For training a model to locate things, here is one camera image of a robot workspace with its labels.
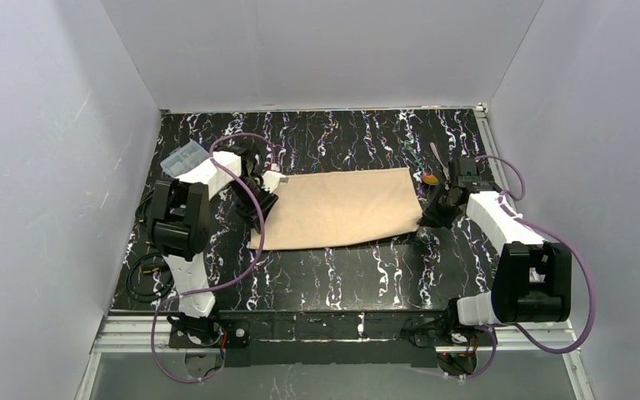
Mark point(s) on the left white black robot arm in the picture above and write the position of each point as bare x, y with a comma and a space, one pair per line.
180, 217

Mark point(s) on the aluminium frame rail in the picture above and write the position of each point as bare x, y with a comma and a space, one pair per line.
138, 333

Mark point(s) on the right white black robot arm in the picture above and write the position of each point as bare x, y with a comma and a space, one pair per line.
533, 280

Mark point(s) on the beige cloth napkin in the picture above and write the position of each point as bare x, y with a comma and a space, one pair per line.
339, 209

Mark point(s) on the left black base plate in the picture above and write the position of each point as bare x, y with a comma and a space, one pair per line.
207, 332

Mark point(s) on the clear plastic screw box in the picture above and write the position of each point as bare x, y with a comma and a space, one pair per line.
184, 159

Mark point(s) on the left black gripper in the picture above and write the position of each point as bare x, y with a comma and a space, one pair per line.
262, 197

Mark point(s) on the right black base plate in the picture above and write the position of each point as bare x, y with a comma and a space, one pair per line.
440, 331

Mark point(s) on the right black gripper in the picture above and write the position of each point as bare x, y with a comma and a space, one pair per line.
437, 207

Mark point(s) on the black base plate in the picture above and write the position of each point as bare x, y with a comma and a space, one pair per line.
207, 332
440, 331

